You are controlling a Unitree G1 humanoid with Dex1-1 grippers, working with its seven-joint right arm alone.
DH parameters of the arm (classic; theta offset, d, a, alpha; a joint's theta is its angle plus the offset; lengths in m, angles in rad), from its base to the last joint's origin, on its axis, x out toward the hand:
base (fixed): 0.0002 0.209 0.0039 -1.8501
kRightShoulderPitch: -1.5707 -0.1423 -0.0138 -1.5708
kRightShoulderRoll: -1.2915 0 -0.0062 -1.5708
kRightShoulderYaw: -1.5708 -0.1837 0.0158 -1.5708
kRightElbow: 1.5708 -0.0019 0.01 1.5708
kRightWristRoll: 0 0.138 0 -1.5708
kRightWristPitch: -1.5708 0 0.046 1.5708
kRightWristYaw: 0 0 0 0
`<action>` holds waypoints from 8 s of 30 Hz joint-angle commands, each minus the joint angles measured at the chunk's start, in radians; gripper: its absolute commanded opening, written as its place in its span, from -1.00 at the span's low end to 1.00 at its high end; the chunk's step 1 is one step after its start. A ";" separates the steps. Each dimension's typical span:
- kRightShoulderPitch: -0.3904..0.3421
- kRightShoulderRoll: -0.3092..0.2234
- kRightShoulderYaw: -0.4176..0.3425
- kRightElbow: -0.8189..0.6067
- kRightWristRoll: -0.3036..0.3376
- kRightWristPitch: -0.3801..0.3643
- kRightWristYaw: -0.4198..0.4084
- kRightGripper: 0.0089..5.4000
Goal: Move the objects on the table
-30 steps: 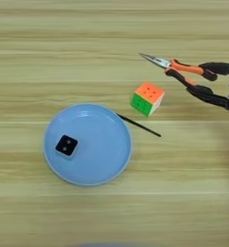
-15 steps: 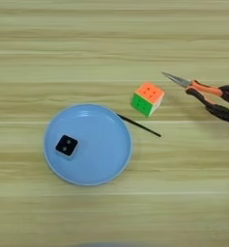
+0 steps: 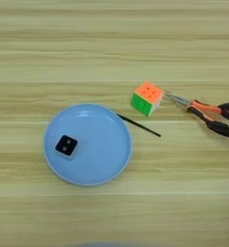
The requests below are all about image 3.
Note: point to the small black white-sided cube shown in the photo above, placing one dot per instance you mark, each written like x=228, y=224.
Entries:
x=66, y=145

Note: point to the orange green puzzle cube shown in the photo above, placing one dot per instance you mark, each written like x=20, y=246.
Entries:
x=147, y=91

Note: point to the thin black stick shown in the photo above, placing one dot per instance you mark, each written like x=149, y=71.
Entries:
x=138, y=125

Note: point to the orange black needle-nose pliers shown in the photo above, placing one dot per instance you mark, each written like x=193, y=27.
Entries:
x=204, y=107

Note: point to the blue round plate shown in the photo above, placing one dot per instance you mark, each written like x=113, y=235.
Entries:
x=100, y=144

